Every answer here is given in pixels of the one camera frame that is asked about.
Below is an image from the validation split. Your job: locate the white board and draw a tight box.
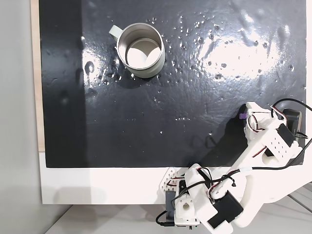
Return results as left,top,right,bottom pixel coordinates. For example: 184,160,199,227
39,151,312,205

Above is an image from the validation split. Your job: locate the light wooden board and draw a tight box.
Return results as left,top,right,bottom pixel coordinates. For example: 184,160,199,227
30,0,46,153

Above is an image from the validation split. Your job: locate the black glossy mat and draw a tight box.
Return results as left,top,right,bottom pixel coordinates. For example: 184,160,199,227
39,0,307,169

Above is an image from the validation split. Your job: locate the black camera box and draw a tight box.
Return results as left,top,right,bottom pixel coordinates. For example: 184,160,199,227
282,108,309,147

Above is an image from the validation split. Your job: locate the black table clamp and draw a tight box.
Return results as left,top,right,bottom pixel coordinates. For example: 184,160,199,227
165,190,176,225

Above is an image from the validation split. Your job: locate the pale green metal cup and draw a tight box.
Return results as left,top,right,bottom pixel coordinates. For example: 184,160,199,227
108,22,166,79

